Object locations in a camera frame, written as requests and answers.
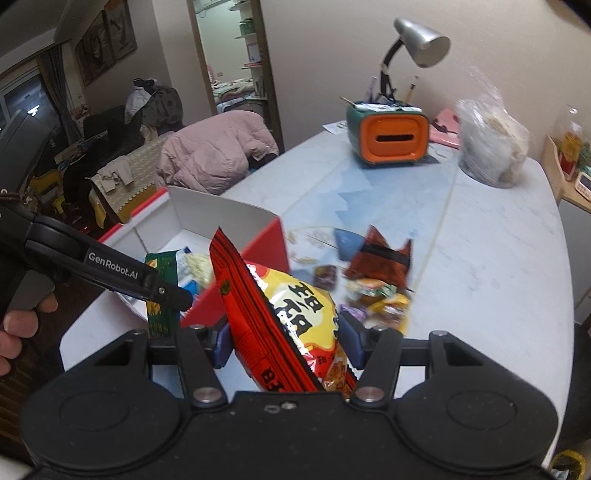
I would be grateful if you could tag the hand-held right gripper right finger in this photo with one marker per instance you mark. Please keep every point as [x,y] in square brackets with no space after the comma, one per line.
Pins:
[351,342]

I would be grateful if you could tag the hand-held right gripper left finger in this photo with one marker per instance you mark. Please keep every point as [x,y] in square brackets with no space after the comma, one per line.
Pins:
[222,346]

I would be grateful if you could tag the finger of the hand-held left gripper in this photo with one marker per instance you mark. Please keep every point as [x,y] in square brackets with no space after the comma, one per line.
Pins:
[173,295]

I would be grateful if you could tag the blue cracker packet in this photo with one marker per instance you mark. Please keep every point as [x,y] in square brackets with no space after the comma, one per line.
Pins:
[191,289]

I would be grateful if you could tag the green snack packet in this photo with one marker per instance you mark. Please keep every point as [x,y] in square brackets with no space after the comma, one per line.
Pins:
[162,267]

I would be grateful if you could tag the pale cream snack packet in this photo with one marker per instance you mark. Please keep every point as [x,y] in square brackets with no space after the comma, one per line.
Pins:
[199,268]

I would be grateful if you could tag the large red snack bag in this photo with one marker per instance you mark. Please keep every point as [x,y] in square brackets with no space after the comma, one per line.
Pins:
[286,318]

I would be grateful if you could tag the brown chocolate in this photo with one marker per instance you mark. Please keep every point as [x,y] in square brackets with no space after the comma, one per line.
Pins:
[325,277]

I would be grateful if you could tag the red and white cardboard box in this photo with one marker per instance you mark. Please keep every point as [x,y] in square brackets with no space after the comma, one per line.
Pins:
[207,217]

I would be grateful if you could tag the copper foil snack bag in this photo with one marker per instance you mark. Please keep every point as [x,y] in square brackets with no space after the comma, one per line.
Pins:
[381,258]

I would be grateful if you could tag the person's left hand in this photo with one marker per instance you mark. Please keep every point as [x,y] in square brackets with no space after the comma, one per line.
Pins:
[18,327]

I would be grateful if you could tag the purple candy wrapper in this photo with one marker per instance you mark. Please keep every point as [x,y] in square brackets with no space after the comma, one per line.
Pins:
[353,314]

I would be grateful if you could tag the yellow snack packet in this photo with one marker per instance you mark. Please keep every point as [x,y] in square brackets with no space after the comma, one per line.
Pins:
[397,311]

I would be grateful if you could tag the green and yellow candy packet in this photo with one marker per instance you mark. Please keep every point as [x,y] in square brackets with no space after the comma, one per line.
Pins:
[374,288]

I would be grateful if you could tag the yellow plastic stool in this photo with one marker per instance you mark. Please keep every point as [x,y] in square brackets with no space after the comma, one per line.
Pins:
[46,189]

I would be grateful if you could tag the beige cushioned chair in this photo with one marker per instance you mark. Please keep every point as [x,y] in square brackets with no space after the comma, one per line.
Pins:
[134,180]

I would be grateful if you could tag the pink puffer jacket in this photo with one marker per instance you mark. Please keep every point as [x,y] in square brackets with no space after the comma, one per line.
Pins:
[212,150]

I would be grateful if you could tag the dark clothes pile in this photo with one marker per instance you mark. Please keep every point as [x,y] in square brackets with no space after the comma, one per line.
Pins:
[154,104]

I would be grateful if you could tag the orange and green tissue box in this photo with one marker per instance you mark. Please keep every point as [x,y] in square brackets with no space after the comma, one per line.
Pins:
[392,136]

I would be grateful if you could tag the white paper leaflet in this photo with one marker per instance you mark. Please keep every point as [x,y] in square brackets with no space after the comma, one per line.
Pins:
[337,127]

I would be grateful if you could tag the pink folder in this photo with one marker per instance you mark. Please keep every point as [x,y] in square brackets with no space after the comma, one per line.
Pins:
[445,127]

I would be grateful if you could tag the clear plastic bag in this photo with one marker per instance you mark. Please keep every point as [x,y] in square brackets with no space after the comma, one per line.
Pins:
[491,138]

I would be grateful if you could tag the white shelving unit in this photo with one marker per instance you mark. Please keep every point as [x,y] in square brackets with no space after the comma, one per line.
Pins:
[251,46]

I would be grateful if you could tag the wooden side shelf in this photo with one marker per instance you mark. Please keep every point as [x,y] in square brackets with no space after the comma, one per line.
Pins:
[565,180]

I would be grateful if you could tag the white kitchen timer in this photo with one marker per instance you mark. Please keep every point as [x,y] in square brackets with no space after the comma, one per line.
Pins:
[584,184]

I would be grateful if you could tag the clear plastic bottle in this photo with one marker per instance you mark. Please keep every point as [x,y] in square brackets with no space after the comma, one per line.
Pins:
[570,143]

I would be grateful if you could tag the silver desk lamp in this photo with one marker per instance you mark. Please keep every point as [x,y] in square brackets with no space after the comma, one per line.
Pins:
[418,39]

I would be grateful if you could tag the framed wall picture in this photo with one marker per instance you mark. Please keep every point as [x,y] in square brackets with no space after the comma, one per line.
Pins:
[121,30]
[94,50]

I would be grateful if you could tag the wooden door frame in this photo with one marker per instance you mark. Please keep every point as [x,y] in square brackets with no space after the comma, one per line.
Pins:
[272,69]

